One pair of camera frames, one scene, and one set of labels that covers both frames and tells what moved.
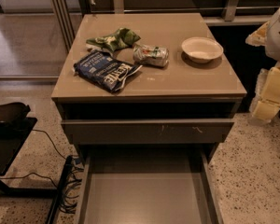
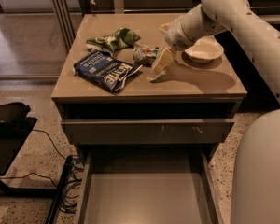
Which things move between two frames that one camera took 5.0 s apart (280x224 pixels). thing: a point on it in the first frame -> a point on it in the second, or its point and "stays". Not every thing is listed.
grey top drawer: x=149 y=132 stays
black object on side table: x=9 y=111 stays
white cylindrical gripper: x=278 y=39 -> x=175 y=35
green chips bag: x=123 y=37 stays
